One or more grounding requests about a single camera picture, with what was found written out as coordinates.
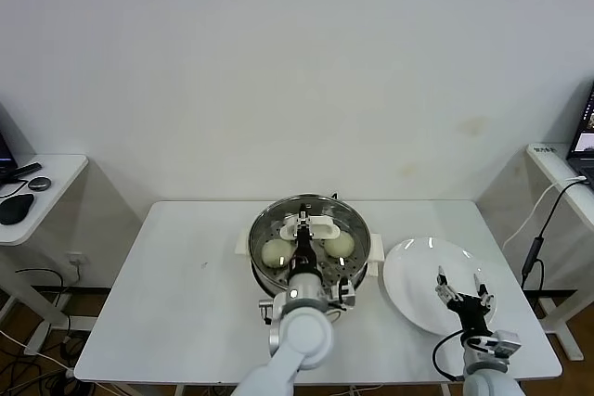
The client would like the round white plate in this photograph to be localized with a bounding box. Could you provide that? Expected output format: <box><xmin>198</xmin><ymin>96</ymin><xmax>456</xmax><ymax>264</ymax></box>
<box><xmin>382</xmin><ymin>236</ymin><xmax>497</xmax><ymax>336</ymax></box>

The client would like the black computer mouse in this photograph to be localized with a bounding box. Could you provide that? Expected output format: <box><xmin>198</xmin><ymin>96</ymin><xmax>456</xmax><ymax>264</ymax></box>
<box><xmin>0</xmin><ymin>194</ymin><xmax>36</xmax><ymax>226</ymax></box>

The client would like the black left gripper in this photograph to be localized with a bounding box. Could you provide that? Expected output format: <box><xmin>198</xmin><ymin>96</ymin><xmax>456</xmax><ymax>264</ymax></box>
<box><xmin>289</xmin><ymin>203</ymin><xmax>322</xmax><ymax>277</ymax></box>

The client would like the black looping floor cable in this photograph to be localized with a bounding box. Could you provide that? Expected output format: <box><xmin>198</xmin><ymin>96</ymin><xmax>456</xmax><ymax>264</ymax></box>
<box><xmin>13</xmin><ymin>268</ymin><xmax>71</xmax><ymax>337</ymax></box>

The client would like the glass lid with cream handle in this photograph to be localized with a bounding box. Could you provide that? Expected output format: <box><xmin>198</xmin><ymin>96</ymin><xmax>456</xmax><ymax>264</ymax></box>
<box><xmin>249</xmin><ymin>195</ymin><xmax>372</xmax><ymax>286</ymax></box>

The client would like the black cable with adapter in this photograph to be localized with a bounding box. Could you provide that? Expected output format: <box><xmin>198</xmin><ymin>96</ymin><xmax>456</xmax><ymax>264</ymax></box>
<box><xmin>520</xmin><ymin>178</ymin><xmax>593</xmax><ymax>318</ymax></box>

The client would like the black remote stick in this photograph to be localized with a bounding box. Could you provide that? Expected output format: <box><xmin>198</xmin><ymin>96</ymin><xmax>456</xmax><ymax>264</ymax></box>
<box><xmin>8</xmin><ymin>162</ymin><xmax>43</xmax><ymax>182</ymax></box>

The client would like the white steamed baozi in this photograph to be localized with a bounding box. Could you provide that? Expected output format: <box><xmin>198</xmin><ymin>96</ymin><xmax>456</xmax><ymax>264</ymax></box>
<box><xmin>323</xmin><ymin>233</ymin><xmax>356</xmax><ymax>258</ymax></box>
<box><xmin>262</xmin><ymin>238</ymin><xmax>294</xmax><ymax>268</ymax></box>

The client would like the white charging cable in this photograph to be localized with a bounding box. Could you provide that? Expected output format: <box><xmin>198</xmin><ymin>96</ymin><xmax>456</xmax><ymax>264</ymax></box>
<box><xmin>502</xmin><ymin>175</ymin><xmax>587</xmax><ymax>251</ymax></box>

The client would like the open black laptop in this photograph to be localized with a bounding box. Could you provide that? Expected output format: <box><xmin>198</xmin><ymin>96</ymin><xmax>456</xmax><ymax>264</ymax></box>
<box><xmin>566</xmin><ymin>79</ymin><xmax>594</xmax><ymax>188</ymax></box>

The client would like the white side desk with mouse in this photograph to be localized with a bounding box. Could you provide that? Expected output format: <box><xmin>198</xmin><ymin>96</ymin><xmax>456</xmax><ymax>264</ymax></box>
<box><xmin>0</xmin><ymin>153</ymin><xmax>89</xmax><ymax>355</ymax></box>

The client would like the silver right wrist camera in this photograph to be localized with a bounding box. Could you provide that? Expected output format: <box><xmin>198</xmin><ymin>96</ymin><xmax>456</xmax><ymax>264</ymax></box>
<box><xmin>489</xmin><ymin>329</ymin><xmax>523</xmax><ymax>359</ymax></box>

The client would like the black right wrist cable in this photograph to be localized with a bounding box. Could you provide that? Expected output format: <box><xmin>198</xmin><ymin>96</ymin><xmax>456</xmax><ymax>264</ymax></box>
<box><xmin>433</xmin><ymin>330</ymin><xmax>468</xmax><ymax>381</ymax></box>

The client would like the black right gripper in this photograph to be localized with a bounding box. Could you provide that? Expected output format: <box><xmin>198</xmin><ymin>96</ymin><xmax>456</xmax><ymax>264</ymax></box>
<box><xmin>433</xmin><ymin>264</ymin><xmax>496</xmax><ymax>339</ymax></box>

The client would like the white side desk with laptop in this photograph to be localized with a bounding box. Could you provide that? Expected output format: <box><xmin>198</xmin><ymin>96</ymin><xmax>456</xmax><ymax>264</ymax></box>
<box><xmin>526</xmin><ymin>143</ymin><xmax>594</xmax><ymax>363</ymax></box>

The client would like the perforated steel steamer basket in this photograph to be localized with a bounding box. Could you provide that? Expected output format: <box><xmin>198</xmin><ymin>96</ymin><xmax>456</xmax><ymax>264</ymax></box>
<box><xmin>248</xmin><ymin>194</ymin><xmax>373</xmax><ymax>298</ymax></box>

